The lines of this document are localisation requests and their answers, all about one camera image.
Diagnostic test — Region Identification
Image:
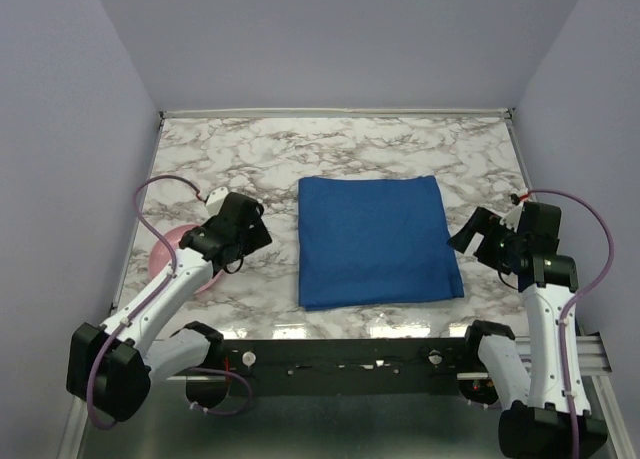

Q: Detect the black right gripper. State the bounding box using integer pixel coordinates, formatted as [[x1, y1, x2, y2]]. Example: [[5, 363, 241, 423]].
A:
[[447, 205, 527, 276]]

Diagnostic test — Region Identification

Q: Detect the pink plastic plate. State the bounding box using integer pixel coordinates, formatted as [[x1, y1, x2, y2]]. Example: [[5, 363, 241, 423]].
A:
[[148, 224, 220, 294]]

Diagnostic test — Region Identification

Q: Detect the blue surgical drape cloth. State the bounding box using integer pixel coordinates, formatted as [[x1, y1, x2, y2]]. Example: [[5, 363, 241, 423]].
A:
[[298, 176, 464, 311]]

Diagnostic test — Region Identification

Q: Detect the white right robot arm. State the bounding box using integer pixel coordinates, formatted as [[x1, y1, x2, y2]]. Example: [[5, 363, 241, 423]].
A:
[[448, 199, 608, 458]]

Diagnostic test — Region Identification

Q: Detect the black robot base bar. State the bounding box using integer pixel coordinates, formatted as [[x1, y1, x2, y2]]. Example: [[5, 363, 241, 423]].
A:
[[164, 336, 521, 410]]

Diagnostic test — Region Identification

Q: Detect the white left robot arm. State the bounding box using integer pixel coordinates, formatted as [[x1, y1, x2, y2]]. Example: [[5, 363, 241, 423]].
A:
[[66, 188, 272, 429]]

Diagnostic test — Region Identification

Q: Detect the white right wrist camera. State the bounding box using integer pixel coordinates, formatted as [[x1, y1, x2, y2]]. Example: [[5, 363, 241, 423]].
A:
[[500, 192, 530, 231]]

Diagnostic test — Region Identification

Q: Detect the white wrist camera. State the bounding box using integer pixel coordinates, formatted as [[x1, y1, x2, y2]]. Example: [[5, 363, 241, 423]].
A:
[[205, 187, 229, 215], [500, 192, 530, 231]]

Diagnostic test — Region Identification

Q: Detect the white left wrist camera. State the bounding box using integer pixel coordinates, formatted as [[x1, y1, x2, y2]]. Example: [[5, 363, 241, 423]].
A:
[[205, 187, 229, 215]]

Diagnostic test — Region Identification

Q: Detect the aluminium table edge rail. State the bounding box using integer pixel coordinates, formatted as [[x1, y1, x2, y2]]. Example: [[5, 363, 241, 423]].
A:
[[160, 108, 512, 120]]

